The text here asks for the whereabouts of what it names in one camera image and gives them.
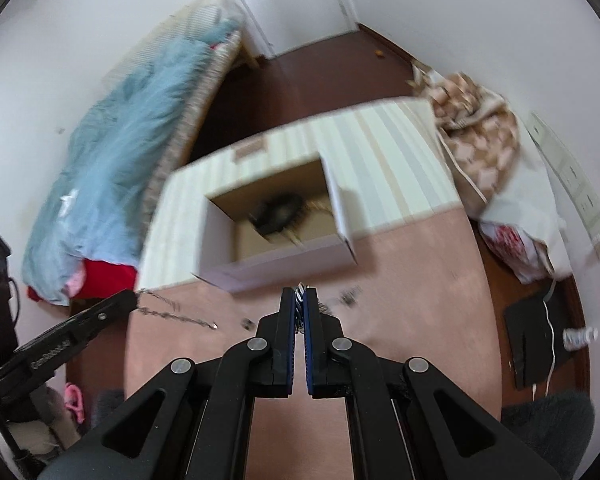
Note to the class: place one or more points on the striped cloth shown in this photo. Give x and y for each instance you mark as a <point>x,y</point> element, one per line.
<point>380,160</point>

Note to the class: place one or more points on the woven-edged mattress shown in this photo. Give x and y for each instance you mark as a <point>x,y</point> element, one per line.
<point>200,100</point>

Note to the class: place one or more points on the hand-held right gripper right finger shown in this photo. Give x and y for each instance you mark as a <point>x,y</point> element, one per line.
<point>310,345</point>

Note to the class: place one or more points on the red cloth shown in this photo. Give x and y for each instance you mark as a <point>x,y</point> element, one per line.
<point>107,277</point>

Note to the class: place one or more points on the black flat case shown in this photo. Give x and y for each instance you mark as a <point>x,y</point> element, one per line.
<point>530,335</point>

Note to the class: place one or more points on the white cardboard box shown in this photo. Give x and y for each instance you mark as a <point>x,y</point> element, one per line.
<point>280,270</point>

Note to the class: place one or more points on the grey fuzzy cushion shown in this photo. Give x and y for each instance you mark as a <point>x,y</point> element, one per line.
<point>550,435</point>

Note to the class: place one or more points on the small dark earring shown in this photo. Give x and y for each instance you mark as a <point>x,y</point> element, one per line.
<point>248,323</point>
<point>350,297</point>

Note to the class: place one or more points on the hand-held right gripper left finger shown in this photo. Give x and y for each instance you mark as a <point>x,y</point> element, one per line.
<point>289,340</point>

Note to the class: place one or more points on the checkered brown white bag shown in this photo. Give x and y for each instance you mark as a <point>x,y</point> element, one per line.
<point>480,125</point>

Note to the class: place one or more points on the silver twisted jewelry piece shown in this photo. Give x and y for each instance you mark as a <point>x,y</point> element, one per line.
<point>300,288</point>

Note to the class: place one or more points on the pink plastic item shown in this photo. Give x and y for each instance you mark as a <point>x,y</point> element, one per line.
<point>74,402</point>

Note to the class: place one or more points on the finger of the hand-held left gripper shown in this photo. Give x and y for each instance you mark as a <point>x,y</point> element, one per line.
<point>60,342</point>

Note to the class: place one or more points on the white door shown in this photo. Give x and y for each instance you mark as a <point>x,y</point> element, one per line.
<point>285,5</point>

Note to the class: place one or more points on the white plastic bag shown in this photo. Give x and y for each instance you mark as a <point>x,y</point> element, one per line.
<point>525,200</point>

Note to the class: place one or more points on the red printed bag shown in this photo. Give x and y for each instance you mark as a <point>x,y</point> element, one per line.
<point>510,245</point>

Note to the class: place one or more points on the clear plastic bottle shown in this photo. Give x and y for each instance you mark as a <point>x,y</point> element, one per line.
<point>579,338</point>

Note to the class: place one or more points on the light blue blanket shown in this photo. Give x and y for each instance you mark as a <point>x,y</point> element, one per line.
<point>130,135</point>

